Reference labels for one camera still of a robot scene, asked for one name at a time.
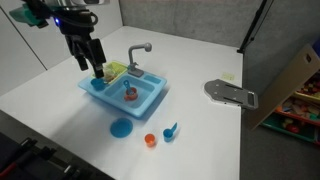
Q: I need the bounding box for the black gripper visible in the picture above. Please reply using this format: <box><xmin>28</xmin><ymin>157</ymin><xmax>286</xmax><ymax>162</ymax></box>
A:
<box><xmin>53</xmin><ymin>9</ymin><xmax>107</xmax><ymax>79</ymax></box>

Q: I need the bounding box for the orange toy cup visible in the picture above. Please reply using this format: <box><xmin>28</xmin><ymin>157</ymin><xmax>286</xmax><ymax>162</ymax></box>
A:
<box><xmin>144</xmin><ymin>133</ymin><xmax>157</xmax><ymax>148</ymax></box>

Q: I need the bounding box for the blue toy cup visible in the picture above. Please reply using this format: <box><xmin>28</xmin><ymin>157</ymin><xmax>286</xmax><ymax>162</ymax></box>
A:
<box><xmin>90</xmin><ymin>77</ymin><xmax>108</xmax><ymax>92</ymax></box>

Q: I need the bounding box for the blue toy sink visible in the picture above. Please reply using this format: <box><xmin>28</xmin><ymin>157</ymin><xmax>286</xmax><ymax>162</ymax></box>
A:
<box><xmin>77</xmin><ymin>59</ymin><xmax>168</xmax><ymax>119</ymax></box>

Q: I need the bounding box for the white and orange toy food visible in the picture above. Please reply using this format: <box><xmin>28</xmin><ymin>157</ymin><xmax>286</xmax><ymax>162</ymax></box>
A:
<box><xmin>102</xmin><ymin>67</ymin><xmax>116</xmax><ymax>83</ymax></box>

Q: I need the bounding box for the yellow-green dish rack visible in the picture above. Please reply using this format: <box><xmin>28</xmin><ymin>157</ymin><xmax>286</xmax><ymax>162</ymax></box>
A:
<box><xmin>90</xmin><ymin>60</ymin><xmax>129</xmax><ymax>83</ymax></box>

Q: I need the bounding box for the grey toy faucet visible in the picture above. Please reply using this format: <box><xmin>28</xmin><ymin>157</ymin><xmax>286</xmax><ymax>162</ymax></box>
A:
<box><xmin>127</xmin><ymin>42</ymin><xmax>153</xmax><ymax>78</ymax></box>

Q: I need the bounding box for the blue toy plate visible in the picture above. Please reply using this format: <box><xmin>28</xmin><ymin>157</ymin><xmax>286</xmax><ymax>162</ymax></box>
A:
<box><xmin>109</xmin><ymin>117</ymin><xmax>134</xmax><ymax>140</ymax></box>

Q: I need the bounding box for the grey metal mounting plate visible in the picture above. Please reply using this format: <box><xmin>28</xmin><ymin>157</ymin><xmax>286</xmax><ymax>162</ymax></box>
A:
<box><xmin>203</xmin><ymin>78</ymin><xmax>259</xmax><ymax>111</ymax></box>

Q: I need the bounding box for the pale yellow sticker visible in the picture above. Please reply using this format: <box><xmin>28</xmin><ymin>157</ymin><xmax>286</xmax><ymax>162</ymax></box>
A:
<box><xmin>221</xmin><ymin>72</ymin><xmax>236</xmax><ymax>82</ymax></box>

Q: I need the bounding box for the black divider pole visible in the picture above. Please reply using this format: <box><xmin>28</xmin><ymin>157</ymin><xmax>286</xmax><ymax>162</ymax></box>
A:
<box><xmin>236</xmin><ymin>0</ymin><xmax>269</xmax><ymax>54</ymax></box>

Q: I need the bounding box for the wooden toy shelf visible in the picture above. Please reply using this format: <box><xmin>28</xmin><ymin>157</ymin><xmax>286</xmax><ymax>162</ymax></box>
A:
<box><xmin>248</xmin><ymin>43</ymin><xmax>320</xmax><ymax>147</ymax></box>

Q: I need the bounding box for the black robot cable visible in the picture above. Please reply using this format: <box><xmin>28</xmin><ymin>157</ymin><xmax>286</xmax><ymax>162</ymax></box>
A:
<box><xmin>49</xmin><ymin>9</ymin><xmax>100</xmax><ymax>29</ymax></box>

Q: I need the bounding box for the teal wrist camera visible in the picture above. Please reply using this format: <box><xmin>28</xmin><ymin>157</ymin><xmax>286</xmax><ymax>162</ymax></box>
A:
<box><xmin>8</xmin><ymin>2</ymin><xmax>48</xmax><ymax>28</ymax></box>

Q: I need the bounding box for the black equipment frame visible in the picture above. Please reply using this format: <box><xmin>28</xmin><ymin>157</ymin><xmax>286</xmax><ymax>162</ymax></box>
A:
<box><xmin>0</xmin><ymin>132</ymin><xmax>104</xmax><ymax>180</ymax></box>

